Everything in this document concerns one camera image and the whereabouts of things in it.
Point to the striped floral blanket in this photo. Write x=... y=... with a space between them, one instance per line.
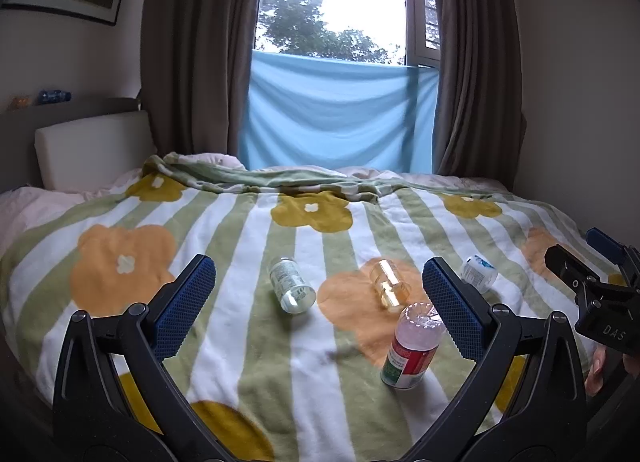
x=280 y=222

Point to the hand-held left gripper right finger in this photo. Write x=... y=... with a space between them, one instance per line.
x=452 y=309

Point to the light blue hanging cloth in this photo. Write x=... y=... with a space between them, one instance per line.
x=335 y=111

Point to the brown curtain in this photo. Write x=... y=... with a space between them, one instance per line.
x=197 y=51
x=477 y=66

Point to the green tree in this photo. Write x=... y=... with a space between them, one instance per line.
x=310 y=26

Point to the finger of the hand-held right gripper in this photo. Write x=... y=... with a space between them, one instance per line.
x=606 y=243
x=570 y=266

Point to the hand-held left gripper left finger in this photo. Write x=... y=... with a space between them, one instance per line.
x=186 y=303

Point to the clear bottle with green label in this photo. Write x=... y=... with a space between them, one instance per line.
x=291 y=287

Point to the grey headboard shelf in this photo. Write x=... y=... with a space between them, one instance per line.
x=75 y=109

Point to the person's right hand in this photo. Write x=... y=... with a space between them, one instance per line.
x=596 y=369

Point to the bottle with red green label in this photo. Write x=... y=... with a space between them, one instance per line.
x=411 y=349

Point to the bottle with white blue label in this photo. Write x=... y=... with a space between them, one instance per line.
x=479 y=273

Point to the brown window frame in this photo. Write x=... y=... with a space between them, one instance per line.
x=425 y=1

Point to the blue water bottle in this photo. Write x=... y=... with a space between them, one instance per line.
x=54 y=95

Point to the small orange figurine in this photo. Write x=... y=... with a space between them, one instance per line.
x=22 y=101

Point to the white padded headboard cushion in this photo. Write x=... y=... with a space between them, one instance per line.
x=92 y=149

